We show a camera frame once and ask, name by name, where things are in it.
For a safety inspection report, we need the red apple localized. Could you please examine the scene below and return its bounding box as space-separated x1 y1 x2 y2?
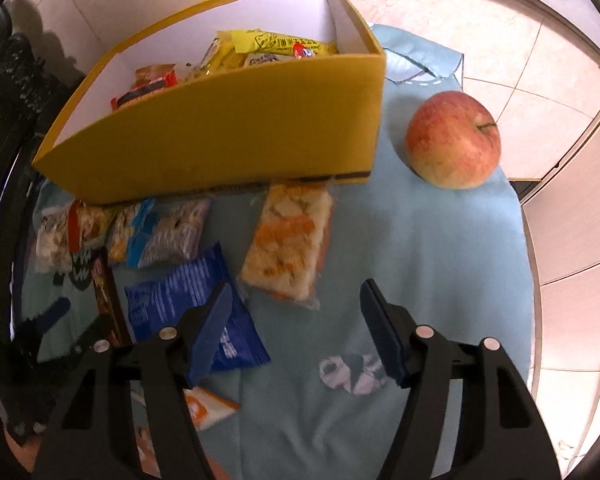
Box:
404 91 502 190

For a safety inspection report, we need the dark carved wooden chair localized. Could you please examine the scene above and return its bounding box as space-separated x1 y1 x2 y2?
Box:
0 6 84 314

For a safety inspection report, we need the light blue patterned cloth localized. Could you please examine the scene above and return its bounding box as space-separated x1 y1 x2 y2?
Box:
19 23 537 480

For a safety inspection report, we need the clear orange cracker packet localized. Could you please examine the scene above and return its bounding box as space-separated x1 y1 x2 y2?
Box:
238 181 336 310

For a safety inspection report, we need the yellow candy bar wrapper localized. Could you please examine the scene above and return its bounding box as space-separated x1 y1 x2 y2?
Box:
220 29 339 58

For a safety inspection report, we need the yellow cardboard box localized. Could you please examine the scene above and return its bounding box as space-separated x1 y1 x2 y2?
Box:
33 0 386 204

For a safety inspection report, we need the small blue edged packet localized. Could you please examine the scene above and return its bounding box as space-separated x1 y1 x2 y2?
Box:
125 197 212 269

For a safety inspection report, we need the blue snack packet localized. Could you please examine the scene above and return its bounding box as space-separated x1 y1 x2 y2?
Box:
124 242 272 373

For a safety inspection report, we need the red orange snack packet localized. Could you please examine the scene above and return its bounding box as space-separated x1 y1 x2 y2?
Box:
110 64 178 112

